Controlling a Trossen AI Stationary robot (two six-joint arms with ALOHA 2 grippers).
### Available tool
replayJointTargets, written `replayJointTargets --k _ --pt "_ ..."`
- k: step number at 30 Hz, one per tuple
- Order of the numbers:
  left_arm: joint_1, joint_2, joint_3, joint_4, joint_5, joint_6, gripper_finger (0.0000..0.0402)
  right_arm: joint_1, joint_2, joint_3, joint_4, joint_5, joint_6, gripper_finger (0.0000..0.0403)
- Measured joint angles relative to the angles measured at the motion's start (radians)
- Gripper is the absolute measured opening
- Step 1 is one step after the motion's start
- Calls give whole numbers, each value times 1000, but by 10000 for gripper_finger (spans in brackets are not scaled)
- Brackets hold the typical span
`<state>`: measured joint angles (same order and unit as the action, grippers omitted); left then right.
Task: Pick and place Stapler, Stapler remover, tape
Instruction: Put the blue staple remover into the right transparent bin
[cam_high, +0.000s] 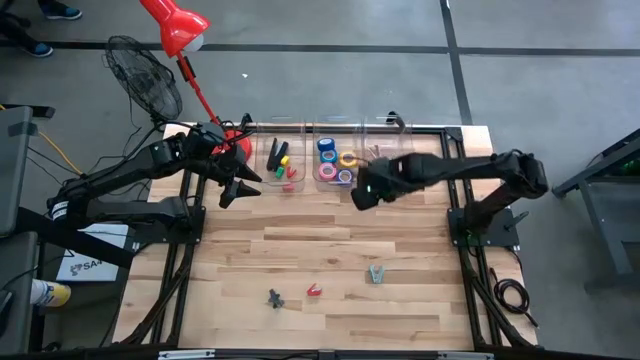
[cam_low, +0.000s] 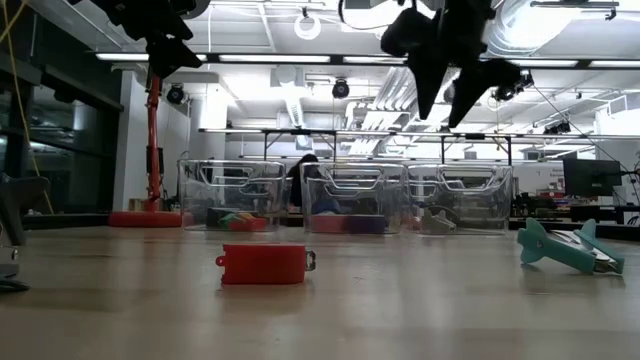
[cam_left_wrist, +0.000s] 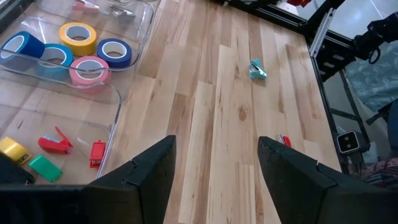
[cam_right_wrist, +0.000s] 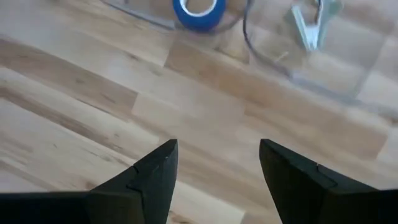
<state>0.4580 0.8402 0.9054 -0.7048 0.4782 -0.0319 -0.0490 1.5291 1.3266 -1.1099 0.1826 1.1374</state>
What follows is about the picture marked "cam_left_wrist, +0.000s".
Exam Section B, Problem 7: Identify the clear plastic bin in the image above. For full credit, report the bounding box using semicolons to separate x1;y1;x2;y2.
32;0;162;43
0;67;123;187
0;14;155;105

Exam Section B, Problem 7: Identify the person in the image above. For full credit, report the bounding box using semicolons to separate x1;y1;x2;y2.
360;99;398;189

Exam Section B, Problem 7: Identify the pink tape roll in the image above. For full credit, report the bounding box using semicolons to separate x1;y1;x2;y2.
68;55;112;91

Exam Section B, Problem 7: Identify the silver metal bracket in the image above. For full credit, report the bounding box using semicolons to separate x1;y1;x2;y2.
309;7;329;59

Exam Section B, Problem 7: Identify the light blue tape roll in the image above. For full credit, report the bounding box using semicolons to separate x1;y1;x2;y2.
35;42;75;78

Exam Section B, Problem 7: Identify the yellow tape roll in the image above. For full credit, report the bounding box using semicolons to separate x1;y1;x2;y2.
58;21;98;57

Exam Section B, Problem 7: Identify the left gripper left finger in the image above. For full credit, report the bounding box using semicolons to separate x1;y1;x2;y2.
0;134;177;224

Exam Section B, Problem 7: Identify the dark blue tape roll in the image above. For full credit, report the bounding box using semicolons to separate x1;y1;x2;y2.
0;30;46;65

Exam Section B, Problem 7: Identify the yellow stapler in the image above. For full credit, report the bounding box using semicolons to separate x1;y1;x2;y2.
0;136;33;166

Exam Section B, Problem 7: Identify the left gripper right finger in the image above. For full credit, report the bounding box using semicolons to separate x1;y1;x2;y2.
257;136;398;224

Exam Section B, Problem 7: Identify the blue patterned cloth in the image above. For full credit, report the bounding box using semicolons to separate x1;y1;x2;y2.
343;40;398;113

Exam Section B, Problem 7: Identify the red staple remover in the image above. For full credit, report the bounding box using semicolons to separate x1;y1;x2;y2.
275;133;292;149

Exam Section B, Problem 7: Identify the purple tape roll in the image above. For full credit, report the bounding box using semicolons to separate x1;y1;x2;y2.
96;37;133;68

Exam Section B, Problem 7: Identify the green stapler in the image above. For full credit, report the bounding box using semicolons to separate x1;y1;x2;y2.
28;154;64;184

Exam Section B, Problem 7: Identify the table-level camera box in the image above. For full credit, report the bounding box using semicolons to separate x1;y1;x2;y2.
336;129;371;156

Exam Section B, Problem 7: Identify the black equipment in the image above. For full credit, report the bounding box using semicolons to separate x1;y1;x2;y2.
353;12;398;65

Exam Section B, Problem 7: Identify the red stapler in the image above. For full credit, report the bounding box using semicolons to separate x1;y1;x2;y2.
89;139;106;169
37;126;75;156

